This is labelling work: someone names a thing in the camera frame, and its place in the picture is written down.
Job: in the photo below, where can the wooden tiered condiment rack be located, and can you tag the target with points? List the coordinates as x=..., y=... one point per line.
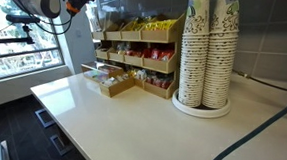
x=157, y=66

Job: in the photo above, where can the dark red sachets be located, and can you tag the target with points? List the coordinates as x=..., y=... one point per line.
x=159, y=81

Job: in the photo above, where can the black camera on stand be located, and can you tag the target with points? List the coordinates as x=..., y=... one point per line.
x=20, y=19

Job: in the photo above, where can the red condiment packets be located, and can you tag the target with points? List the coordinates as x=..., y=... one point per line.
x=161, y=55
x=136, y=53

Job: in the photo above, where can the stack of printed paper cups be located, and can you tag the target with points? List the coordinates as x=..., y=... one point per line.
x=220, y=61
x=194, y=59

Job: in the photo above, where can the plain yellow sweetener packets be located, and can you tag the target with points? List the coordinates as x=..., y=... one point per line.
x=160, y=25

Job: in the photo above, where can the white round cup holder base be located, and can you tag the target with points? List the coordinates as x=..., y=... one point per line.
x=198, y=111

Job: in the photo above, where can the clear wrapped packets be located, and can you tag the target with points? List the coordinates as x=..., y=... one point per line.
x=120, y=48

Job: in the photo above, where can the black camera stand bar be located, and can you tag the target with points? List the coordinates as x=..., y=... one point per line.
x=5, y=41

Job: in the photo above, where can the grey metal floor bracket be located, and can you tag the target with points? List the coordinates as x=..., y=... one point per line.
x=39, y=118
x=56, y=145

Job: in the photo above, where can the white sugar packets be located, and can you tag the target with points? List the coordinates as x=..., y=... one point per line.
x=111, y=81

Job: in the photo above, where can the white sachets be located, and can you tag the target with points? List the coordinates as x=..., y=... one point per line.
x=141, y=74

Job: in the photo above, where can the yellow sweetener packets with print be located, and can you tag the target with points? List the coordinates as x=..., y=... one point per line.
x=133, y=24

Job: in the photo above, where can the small open wooden box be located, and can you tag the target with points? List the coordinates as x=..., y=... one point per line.
x=116, y=89

